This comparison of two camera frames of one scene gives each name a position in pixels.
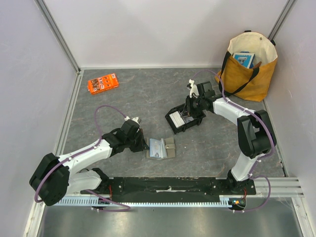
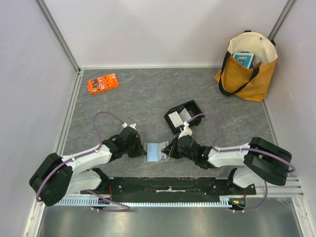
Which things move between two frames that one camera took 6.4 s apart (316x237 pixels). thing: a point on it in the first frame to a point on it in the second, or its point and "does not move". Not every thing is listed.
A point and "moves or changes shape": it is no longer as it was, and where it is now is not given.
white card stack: [177, 119] does not move
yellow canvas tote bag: [248, 65] does not move
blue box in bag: [246, 58] does not move
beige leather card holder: [170, 149] moves or changes shape
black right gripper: [188, 114] to [173, 147]
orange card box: [102, 83] does not move
